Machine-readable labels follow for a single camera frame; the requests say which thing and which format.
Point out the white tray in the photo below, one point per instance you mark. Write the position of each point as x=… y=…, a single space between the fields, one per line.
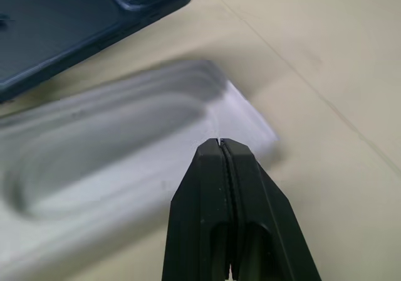
x=94 y=155

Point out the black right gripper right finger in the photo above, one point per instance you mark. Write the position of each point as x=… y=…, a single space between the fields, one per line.
x=269 y=227

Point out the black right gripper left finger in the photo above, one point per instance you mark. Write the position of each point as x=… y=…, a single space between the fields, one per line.
x=197 y=212

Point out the dark blue smartphone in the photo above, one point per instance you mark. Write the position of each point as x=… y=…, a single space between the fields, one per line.
x=69 y=27

